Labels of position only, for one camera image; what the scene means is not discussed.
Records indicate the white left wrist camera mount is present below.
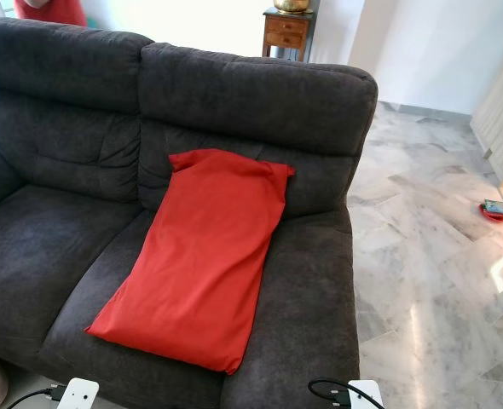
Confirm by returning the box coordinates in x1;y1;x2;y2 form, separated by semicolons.
56;378;100;409

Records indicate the dark grey fabric sofa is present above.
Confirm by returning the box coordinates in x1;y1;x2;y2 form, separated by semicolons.
0;15;379;409

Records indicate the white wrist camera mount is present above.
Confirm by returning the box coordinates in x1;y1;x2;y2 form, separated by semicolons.
56;378;100;409
345;380;384;409

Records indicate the small wooden side table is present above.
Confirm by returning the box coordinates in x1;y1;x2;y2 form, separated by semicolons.
263;9;314;62

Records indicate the red rectangular pillow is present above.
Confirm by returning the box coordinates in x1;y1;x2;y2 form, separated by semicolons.
84;148;296;376

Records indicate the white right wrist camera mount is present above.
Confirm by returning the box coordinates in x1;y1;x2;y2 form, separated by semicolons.
345;380;384;409

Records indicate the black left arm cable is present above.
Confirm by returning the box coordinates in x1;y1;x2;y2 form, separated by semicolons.
6;385;66;409

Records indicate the brass bowl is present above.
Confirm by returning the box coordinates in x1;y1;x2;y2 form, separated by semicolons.
273;0;312;14

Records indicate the red cloth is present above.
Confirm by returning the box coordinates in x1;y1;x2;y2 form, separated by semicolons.
13;0;89;26

